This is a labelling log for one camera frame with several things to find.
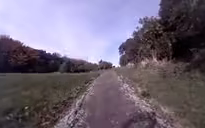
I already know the grey asphalt path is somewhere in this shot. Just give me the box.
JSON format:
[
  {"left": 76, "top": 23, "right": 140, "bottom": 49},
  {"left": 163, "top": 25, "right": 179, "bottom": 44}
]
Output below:
[{"left": 80, "top": 69, "right": 158, "bottom": 128}]

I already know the pale gravel strip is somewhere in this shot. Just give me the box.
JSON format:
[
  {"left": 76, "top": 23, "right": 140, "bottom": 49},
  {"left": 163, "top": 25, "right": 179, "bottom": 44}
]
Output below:
[
  {"left": 53, "top": 75, "right": 101, "bottom": 128},
  {"left": 116, "top": 73, "right": 183, "bottom": 128}
]

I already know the grass verge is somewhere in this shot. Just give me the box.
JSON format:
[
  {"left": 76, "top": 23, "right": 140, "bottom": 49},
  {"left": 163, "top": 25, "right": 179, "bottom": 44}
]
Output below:
[{"left": 115, "top": 59, "right": 205, "bottom": 128}]

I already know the wood of autumn trees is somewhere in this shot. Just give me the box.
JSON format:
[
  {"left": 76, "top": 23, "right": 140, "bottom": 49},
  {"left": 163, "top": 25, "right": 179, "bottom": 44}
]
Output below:
[{"left": 0, "top": 32, "right": 114, "bottom": 74}]

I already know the row of dark trees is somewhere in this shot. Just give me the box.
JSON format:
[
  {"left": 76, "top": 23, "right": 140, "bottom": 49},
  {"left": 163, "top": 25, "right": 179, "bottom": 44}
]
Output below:
[{"left": 118, "top": 0, "right": 205, "bottom": 73}]

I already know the grass field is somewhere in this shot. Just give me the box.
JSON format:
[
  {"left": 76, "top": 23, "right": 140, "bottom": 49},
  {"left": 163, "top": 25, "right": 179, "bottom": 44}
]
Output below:
[{"left": 0, "top": 70, "right": 103, "bottom": 128}]

